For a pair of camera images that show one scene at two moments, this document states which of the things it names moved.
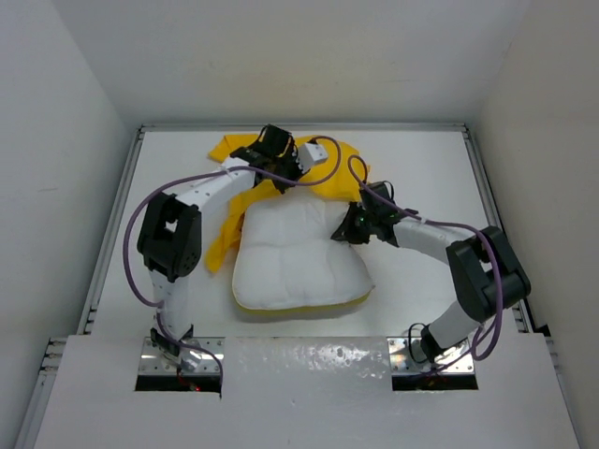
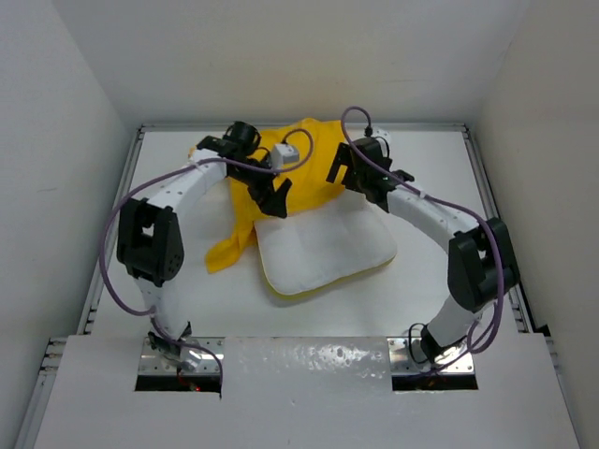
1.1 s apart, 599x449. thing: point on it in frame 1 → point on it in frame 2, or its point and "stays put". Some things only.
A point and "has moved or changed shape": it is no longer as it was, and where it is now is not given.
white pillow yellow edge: [289, 262] has moved or changed shape
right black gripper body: [372, 220] → [354, 179]
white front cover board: [314, 392] stays put
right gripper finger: [355, 228] → [342, 157]
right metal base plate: [407, 357] stays put
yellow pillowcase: [343, 174] has moved or changed shape
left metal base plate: [154, 361] stays put
